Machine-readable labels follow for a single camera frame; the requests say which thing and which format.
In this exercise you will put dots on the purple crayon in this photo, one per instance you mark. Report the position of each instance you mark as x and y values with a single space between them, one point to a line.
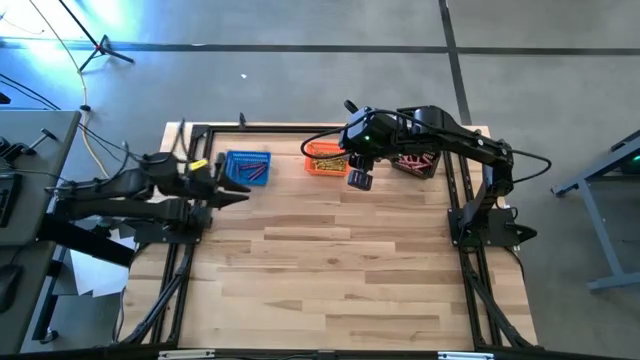
251 165
237 170
257 172

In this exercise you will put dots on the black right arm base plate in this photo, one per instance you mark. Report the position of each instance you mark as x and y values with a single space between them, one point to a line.
505 235

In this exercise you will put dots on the black tripod stand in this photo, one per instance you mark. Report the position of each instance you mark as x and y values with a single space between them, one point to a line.
103 47

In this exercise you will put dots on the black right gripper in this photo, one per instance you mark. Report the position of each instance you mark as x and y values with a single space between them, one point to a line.
367 137

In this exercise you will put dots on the silver metal bracket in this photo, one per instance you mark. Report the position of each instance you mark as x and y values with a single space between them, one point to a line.
186 354
465 355

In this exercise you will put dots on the grey metal stand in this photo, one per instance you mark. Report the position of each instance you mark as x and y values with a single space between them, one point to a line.
597 225

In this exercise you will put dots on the black computer mouse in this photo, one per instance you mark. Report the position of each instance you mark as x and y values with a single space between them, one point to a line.
7 287

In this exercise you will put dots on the orange plastic basket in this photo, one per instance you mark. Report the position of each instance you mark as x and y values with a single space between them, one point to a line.
325 172

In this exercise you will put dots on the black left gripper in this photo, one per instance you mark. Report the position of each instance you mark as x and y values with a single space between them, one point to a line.
195 182

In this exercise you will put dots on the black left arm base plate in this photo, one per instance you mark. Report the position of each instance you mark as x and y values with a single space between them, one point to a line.
170 235

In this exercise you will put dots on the white paper sheet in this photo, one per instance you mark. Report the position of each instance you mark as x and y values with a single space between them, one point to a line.
97 275

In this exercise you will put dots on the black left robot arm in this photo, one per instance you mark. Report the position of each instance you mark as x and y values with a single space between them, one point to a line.
115 195

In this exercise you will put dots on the black plastic basket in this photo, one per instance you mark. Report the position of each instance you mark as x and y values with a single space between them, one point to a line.
417 172

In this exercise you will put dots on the dark side desk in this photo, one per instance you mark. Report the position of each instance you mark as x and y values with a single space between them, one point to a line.
20 300

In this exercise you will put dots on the black keyboard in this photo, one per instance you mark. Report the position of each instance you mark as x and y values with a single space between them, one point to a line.
7 200

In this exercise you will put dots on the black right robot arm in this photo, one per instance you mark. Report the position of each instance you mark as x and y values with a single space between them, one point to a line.
450 137

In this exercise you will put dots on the black floor beam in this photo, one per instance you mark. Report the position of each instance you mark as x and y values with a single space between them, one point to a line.
85 242

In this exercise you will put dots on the black rig rail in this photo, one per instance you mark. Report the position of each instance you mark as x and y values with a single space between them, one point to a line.
100 356

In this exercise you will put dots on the blue plastic basket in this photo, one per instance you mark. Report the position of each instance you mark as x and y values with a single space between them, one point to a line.
247 167

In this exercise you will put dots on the grey side desk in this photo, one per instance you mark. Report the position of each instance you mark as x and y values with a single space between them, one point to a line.
30 175

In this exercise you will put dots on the black desk clamp tool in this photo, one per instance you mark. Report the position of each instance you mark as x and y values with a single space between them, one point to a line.
20 147

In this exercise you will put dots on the black table clamp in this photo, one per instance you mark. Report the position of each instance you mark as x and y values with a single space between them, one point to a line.
242 120

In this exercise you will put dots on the black power plug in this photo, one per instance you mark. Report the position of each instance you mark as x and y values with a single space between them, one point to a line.
525 232

